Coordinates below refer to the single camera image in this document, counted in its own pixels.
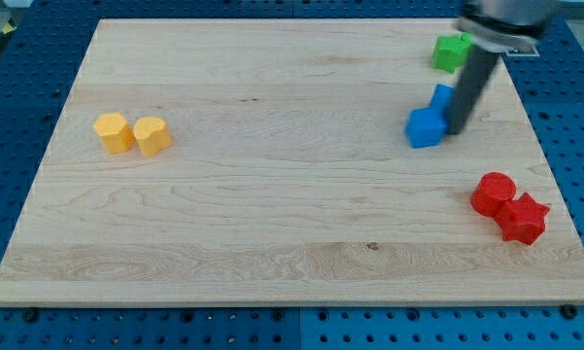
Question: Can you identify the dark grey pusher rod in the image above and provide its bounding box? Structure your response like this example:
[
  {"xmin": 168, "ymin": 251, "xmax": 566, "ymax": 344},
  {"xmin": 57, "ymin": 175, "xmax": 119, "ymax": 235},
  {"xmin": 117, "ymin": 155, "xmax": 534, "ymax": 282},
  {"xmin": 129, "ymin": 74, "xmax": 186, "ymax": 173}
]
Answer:
[{"xmin": 445, "ymin": 46, "xmax": 499, "ymax": 135}]

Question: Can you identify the blue triangle block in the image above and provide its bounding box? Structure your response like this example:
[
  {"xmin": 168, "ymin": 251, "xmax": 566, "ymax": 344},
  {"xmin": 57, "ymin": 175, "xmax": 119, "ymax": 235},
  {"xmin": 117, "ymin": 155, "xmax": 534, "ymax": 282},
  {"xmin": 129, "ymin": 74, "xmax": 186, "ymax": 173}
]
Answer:
[{"xmin": 429, "ymin": 84, "xmax": 455, "ymax": 113}]

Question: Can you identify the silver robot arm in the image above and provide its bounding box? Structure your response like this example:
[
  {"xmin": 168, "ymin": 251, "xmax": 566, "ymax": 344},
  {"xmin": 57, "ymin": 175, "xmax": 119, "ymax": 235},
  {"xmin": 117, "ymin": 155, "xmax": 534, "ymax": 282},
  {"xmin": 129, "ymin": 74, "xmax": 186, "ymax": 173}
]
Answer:
[{"xmin": 444, "ymin": 0, "xmax": 560, "ymax": 135}]

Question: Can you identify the blue cube block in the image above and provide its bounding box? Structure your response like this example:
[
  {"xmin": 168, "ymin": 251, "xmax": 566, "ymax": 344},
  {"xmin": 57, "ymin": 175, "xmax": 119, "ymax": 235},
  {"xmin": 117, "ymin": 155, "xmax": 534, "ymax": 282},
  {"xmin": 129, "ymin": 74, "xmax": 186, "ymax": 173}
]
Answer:
[{"xmin": 405, "ymin": 107, "xmax": 447, "ymax": 149}]

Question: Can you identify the green star block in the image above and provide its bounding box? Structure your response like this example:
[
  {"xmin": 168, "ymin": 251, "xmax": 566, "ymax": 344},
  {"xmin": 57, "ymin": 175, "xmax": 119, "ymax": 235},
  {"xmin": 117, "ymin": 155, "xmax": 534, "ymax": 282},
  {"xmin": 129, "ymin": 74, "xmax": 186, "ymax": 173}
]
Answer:
[{"xmin": 431, "ymin": 32, "xmax": 474, "ymax": 74}]

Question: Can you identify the red cylinder block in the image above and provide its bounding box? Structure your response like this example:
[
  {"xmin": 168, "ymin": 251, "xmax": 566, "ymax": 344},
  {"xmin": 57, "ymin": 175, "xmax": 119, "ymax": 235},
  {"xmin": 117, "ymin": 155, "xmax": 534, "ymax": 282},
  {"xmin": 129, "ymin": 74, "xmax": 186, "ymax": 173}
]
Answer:
[{"xmin": 469, "ymin": 172, "xmax": 517, "ymax": 217}]

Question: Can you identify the red star block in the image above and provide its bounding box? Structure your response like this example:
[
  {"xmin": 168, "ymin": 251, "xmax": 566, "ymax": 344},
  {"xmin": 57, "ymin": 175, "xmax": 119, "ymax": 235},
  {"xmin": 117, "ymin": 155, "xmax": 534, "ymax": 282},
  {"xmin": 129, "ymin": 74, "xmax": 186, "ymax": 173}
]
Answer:
[{"xmin": 493, "ymin": 192, "xmax": 550, "ymax": 245}]

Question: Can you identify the wooden board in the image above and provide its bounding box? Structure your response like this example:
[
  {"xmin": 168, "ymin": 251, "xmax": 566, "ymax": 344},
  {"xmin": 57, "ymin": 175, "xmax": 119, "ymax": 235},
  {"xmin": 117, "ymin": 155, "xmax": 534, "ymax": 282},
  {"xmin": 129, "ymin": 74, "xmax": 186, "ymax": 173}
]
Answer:
[{"xmin": 0, "ymin": 19, "xmax": 584, "ymax": 308}]

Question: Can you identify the yellow heart block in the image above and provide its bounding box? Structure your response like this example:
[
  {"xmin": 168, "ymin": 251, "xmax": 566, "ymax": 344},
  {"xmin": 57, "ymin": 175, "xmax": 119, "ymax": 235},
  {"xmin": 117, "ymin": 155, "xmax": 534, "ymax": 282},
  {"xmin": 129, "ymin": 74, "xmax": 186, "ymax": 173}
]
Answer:
[{"xmin": 133, "ymin": 117, "xmax": 173, "ymax": 158}]

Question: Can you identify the yellow hexagon block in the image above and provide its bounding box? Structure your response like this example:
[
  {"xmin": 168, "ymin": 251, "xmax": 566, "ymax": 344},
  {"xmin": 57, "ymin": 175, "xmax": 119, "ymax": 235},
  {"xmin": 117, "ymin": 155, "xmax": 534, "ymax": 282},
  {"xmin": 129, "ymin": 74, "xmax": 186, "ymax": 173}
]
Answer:
[{"xmin": 93, "ymin": 112, "xmax": 135, "ymax": 154}]

